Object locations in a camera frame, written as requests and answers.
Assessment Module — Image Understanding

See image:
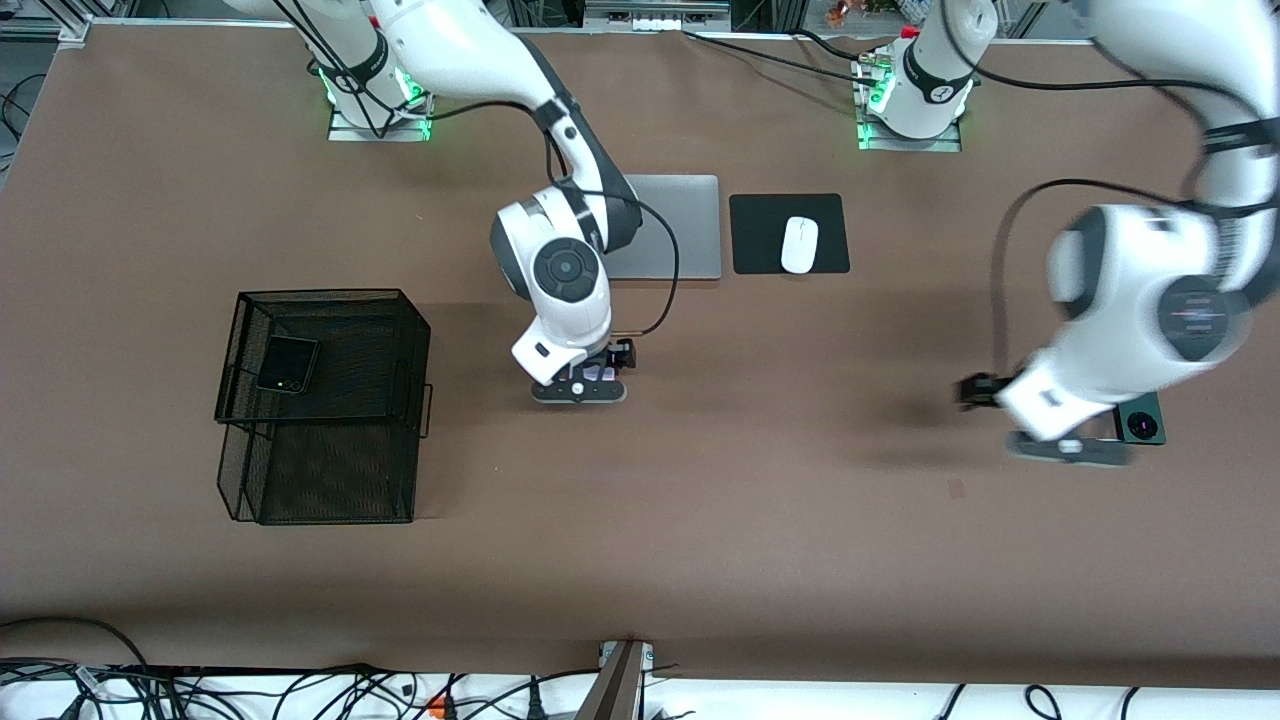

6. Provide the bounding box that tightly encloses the dark green phone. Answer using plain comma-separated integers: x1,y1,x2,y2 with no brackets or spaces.
1113,392,1168,447

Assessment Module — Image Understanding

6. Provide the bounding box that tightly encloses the black folding phone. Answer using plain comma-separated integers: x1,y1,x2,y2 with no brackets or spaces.
256,335,321,393

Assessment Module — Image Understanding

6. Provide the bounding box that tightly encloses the silver laptop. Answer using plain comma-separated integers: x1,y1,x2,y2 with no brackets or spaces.
618,175,722,281

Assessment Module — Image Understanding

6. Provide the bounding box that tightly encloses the black mouse pad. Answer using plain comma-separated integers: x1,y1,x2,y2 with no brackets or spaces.
729,193,851,276

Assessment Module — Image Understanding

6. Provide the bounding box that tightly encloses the white computer mouse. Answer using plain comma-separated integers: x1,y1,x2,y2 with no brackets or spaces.
780,216,820,275

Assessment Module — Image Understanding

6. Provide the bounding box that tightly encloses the black mesh tray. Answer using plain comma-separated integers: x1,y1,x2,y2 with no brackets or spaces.
217,420,417,525

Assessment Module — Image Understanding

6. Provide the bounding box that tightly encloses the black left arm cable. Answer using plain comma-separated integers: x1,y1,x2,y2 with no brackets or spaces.
975,60,1261,376

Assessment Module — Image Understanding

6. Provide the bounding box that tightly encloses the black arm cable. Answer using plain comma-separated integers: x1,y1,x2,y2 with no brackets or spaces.
975,60,1261,376
268,0,681,339

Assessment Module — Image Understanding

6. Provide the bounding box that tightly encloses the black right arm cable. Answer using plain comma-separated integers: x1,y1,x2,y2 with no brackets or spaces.
268,0,681,339

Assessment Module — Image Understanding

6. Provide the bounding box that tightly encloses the black wire mesh basket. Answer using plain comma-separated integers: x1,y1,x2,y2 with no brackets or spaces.
214,289,434,439

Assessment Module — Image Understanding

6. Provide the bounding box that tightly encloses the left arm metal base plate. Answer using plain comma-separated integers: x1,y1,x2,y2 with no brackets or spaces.
856,108,963,154

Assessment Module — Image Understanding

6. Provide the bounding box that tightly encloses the black cable on table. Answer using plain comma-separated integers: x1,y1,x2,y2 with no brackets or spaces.
683,28,881,86

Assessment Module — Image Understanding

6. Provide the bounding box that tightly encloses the metal camera post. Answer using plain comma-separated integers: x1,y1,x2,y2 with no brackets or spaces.
578,640,656,720

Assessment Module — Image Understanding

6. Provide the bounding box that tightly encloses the grey network switch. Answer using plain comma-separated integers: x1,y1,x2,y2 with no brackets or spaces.
583,0,733,33

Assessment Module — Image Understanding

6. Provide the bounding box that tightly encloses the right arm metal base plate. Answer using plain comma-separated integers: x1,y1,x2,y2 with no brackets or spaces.
328,100,433,143

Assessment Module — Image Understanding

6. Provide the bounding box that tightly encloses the thick black cable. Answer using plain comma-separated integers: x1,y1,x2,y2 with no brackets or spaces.
0,617,151,669

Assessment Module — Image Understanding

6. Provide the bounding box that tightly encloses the aluminium frame profile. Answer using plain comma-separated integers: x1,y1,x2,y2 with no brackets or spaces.
0,15,93,43

